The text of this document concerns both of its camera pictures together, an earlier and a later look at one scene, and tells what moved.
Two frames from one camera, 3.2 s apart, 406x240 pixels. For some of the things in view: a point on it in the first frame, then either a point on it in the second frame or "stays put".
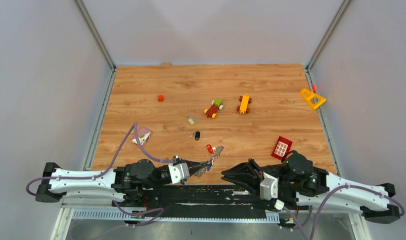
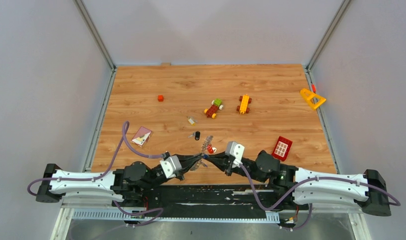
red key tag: (209, 148) stays put
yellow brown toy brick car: (243, 107) stays put
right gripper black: (250, 174) -> (221, 162)
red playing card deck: (144, 134) stays put
